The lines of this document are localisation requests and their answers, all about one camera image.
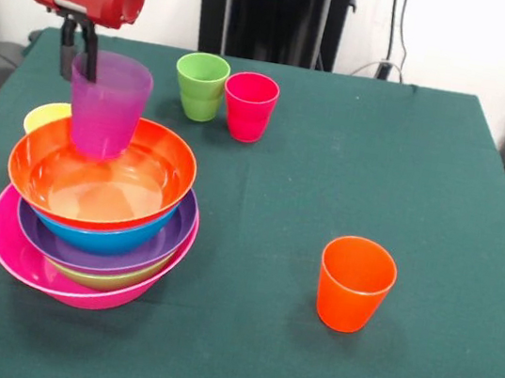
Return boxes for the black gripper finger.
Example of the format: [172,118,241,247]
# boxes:
[73,20,106,84]
[54,16,83,82]

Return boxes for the purple cup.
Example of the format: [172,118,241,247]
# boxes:
[57,45,159,168]

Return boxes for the orange bowl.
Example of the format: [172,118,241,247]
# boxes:
[0,99,205,244]

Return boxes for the blue bowl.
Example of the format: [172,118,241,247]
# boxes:
[27,187,180,267]

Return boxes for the purple bowl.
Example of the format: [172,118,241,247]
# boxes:
[8,163,201,290]

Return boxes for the pink bowl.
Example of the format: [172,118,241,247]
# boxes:
[0,179,203,324]

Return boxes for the green bowl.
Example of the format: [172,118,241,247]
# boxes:
[45,234,175,302]

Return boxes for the yellow cup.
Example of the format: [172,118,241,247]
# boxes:
[21,97,75,142]

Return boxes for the green cup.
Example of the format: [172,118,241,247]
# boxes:
[176,87,225,125]
[171,48,233,103]

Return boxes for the red cup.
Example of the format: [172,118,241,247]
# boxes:
[216,69,282,147]

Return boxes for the orange cup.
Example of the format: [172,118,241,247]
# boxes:
[309,230,403,340]

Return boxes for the dark green tablecloth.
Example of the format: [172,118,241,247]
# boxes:
[0,19,505,378]

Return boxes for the black cable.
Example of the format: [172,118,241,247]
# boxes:
[390,0,417,84]
[384,0,402,66]

